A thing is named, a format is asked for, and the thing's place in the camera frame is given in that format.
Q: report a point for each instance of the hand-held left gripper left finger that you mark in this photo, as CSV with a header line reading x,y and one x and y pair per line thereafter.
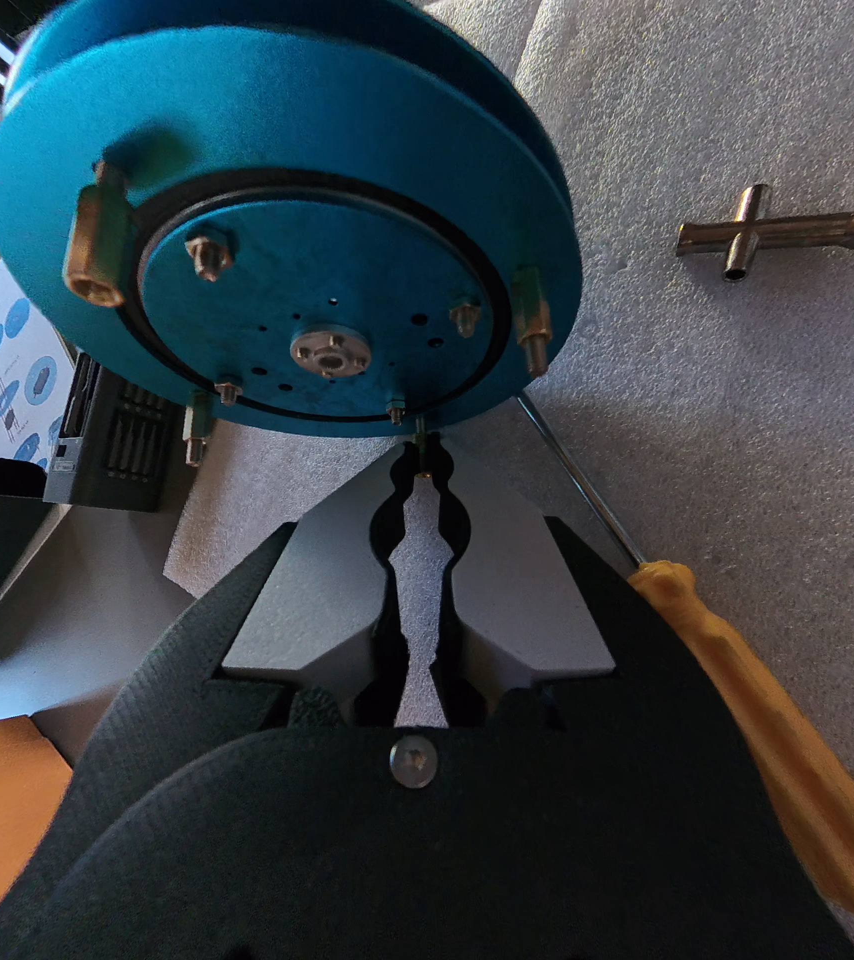
x,y
299,600

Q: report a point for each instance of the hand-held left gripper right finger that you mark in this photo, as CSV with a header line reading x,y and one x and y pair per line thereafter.
x,y
524,600

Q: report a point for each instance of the blue round metal turntable base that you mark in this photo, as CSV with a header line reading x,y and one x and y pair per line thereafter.
x,y
307,112

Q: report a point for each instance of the white foam mat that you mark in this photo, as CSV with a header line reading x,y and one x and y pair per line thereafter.
x,y
697,450

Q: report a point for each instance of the black screwdriver bit case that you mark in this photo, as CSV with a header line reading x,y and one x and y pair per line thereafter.
x,y
119,450

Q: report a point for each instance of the metal cross wrench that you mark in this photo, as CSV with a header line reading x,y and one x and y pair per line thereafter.
x,y
742,236

